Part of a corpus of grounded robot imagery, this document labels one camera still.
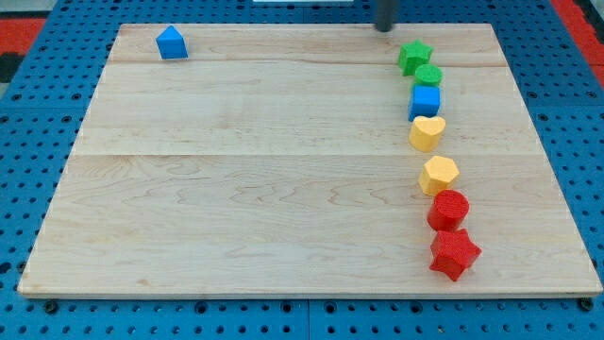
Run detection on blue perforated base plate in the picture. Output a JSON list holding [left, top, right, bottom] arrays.
[[1, 0, 603, 339]]

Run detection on light wooden board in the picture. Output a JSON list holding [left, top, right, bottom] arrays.
[[18, 24, 602, 299]]

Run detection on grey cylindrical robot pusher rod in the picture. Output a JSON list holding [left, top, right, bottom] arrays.
[[374, 0, 397, 32]]

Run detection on red cylinder block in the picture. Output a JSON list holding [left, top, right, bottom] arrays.
[[427, 190, 470, 231]]

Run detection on blue cube block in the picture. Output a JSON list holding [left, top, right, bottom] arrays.
[[408, 85, 441, 122]]

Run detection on green star block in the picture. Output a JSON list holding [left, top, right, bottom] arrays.
[[397, 40, 433, 77]]

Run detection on yellow hexagon block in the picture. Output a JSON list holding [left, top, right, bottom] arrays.
[[418, 156, 460, 196]]

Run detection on blue pentagon block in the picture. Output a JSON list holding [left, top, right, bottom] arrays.
[[156, 25, 188, 60]]

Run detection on red star block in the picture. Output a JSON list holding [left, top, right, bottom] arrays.
[[429, 229, 482, 281]]

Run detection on green cylinder block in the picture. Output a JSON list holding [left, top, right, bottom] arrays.
[[413, 64, 443, 87]]

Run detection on yellow heart block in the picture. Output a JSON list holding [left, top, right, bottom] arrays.
[[409, 116, 446, 153]]

